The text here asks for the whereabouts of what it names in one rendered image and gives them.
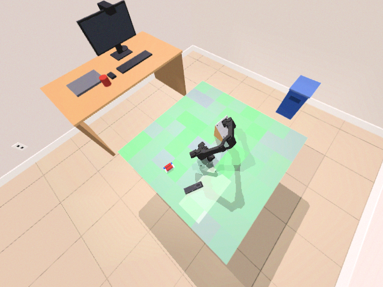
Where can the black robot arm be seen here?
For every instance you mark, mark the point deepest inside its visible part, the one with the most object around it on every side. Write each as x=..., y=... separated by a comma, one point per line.
x=202, y=153

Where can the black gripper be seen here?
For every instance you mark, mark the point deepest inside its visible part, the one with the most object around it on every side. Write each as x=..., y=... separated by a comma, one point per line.
x=210, y=157

